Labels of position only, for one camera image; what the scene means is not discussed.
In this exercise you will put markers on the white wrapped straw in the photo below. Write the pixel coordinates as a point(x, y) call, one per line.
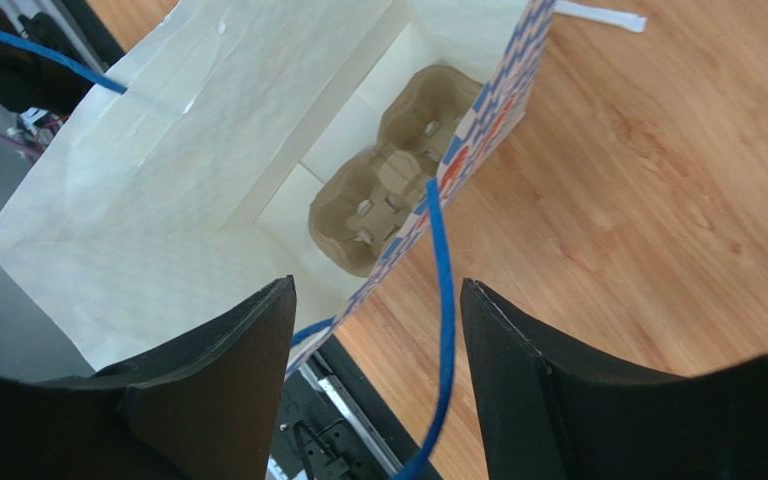
point(625, 20)

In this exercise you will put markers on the blue checkered paper bag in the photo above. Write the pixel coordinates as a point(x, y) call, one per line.
point(495, 43)

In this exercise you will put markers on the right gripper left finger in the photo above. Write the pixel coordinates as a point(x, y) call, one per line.
point(203, 405)

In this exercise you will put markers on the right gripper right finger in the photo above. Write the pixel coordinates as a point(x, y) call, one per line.
point(553, 407)

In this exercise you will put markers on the grey pulp cup carrier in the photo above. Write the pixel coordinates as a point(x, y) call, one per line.
point(358, 212)

